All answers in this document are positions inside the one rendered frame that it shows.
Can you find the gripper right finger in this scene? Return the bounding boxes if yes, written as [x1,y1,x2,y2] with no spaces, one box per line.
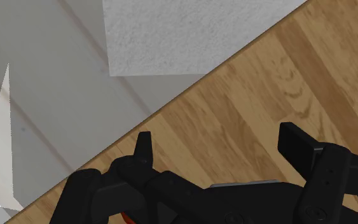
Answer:
[277,121,358,224]

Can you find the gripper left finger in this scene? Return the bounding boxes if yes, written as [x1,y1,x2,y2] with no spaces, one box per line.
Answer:
[49,130,211,224]

